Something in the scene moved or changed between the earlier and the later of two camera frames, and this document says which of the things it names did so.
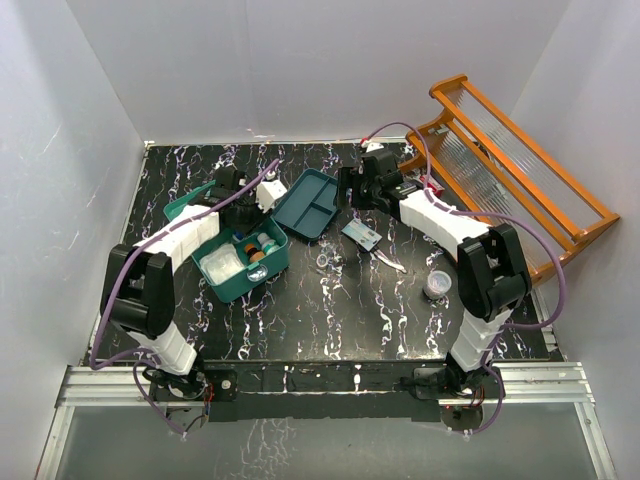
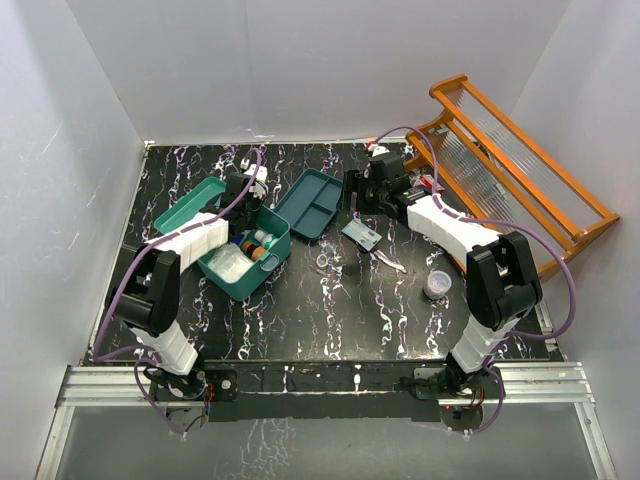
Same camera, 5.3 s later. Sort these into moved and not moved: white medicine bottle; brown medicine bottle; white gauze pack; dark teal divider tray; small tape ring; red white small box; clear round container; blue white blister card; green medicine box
Moved: white medicine bottle; brown medicine bottle; white gauze pack
Not moved: dark teal divider tray; clear round container; green medicine box; red white small box; blue white blister card; small tape ring
